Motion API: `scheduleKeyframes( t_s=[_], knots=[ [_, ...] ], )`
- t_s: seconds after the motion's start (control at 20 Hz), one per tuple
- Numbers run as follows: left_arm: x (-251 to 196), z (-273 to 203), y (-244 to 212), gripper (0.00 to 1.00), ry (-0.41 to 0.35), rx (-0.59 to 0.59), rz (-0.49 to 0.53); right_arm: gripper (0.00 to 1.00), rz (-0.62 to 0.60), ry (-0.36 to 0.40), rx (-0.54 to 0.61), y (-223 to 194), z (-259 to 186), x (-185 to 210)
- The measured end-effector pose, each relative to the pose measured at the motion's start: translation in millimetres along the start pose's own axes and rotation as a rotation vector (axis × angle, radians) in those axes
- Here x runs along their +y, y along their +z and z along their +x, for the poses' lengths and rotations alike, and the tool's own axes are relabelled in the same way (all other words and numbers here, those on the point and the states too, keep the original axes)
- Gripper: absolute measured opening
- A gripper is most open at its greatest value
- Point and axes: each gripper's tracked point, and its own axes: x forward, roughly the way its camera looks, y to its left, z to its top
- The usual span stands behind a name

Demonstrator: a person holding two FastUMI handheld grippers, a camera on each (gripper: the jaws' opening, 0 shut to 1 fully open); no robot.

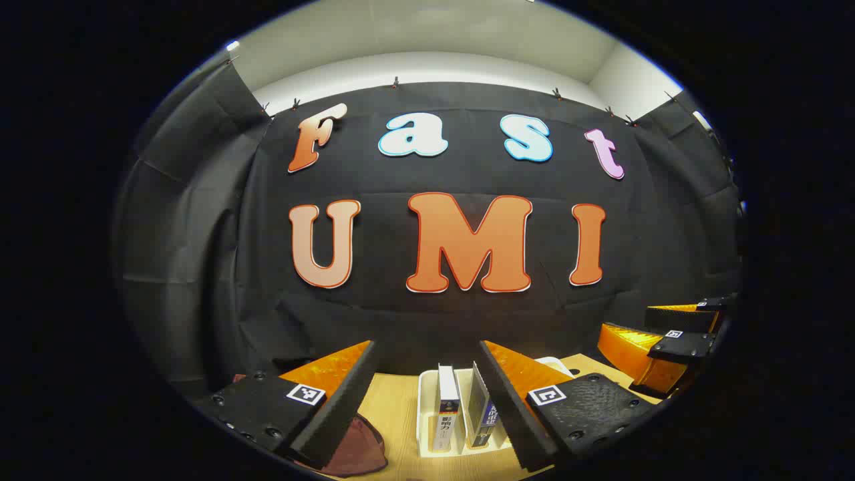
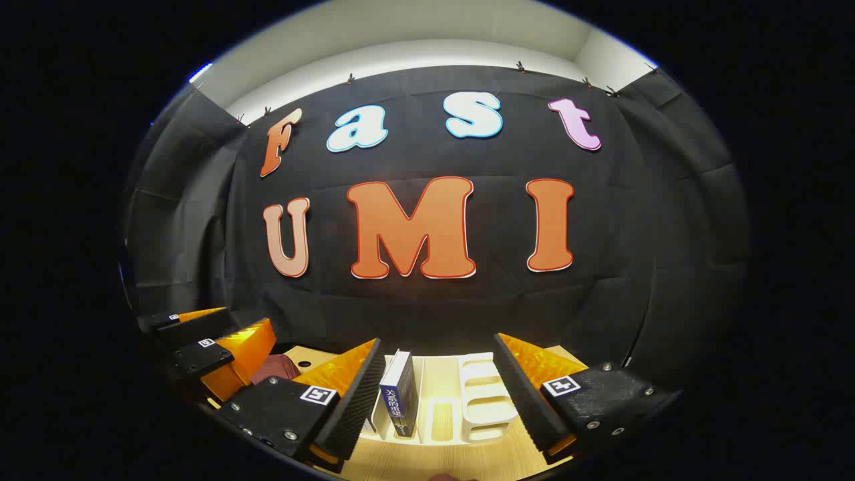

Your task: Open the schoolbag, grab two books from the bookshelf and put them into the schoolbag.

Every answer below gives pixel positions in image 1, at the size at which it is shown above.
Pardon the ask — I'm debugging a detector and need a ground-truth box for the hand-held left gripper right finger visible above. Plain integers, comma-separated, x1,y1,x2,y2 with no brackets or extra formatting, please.
478,339,659,472

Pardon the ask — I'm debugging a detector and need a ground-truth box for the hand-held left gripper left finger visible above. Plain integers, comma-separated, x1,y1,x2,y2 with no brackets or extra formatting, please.
194,339,379,468

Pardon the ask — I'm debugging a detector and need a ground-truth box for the blue cover book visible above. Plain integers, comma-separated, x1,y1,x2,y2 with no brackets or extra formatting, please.
465,361,499,449

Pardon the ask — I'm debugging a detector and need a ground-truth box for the maroon schoolbag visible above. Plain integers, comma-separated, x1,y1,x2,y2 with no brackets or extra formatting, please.
232,374,389,477

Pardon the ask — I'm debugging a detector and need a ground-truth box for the white bookshelf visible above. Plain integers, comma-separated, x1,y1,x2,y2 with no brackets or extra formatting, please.
417,356,576,459

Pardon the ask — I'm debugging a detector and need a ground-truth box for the row of small cloth clips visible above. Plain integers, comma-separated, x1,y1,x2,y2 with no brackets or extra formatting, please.
224,57,682,129

